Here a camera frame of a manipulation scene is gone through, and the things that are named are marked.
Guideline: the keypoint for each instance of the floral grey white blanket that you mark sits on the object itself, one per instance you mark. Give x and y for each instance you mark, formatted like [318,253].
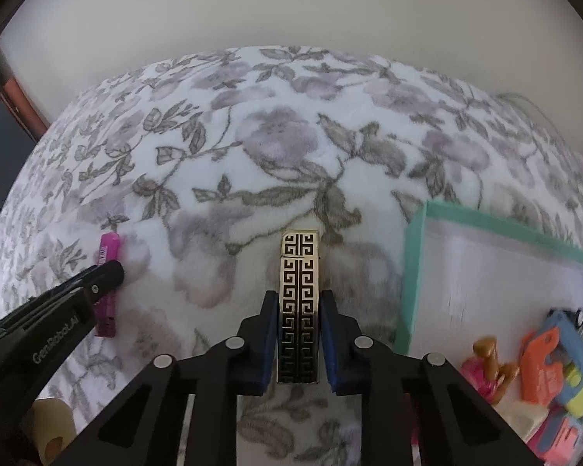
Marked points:
[272,155]

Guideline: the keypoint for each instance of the white tray with green rim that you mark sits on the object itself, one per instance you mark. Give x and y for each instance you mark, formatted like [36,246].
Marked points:
[490,281]

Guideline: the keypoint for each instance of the reddish brown wooden post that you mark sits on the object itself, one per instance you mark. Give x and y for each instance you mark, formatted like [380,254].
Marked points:
[24,107]

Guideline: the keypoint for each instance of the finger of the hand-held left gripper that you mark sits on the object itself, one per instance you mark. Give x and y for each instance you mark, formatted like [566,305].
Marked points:
[102,279]

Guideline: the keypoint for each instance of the person's left hand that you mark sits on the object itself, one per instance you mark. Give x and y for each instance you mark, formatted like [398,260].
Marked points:
[48,420]

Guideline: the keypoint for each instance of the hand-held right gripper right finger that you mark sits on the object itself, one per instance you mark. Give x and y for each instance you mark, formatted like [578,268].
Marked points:
[333,344]

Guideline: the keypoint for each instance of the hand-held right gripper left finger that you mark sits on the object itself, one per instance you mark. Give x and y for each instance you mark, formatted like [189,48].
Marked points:
[267,344]

